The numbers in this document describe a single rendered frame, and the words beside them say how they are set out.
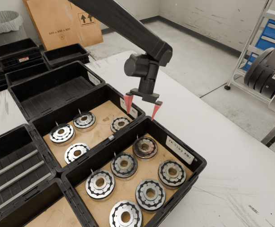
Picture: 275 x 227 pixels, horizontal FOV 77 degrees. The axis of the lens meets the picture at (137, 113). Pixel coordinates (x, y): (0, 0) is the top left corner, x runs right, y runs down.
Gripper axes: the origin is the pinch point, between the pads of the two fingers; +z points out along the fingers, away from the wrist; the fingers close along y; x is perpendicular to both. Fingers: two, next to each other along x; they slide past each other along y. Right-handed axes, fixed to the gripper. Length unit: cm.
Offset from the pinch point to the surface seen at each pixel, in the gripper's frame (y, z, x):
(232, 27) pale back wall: 59, -93, 273
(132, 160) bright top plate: 2.4, 16.8, -5.5
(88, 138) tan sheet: -20.7, 17.6, 0.4
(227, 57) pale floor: 67, -47, 271
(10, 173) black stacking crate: -40, 31, -21
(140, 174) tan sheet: 6.6, 20.8, -6.9
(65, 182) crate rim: -13.3, 19.9, -24.0
